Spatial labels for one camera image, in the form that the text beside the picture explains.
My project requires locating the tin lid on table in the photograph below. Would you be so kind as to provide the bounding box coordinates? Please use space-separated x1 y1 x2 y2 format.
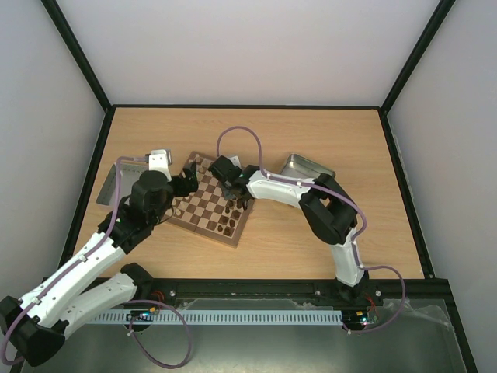
96 162 148 207

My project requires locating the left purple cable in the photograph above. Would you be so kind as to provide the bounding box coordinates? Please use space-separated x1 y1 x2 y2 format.
0 155 151 366

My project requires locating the gold metal tin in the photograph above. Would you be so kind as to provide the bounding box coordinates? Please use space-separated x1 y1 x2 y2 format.
279 153 336 179

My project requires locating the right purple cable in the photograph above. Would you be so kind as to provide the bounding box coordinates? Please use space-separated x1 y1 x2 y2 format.
216 126 407 335

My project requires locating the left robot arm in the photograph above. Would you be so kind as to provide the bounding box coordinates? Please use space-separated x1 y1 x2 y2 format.
1 163 198 366

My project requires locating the blue cable duct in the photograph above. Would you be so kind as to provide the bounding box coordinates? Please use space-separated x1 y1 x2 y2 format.
89 309 342 326

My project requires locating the purple cable loop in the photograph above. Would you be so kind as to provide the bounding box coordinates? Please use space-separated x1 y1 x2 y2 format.
127 298 193 368

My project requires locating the wooden chess board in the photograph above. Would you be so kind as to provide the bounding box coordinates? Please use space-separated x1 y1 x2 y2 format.
165 152 255 247

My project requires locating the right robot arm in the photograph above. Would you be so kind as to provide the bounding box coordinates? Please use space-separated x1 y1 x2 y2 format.
209 155 369 305

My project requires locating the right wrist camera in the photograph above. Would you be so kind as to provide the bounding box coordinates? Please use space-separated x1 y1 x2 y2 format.
229 155 241 167

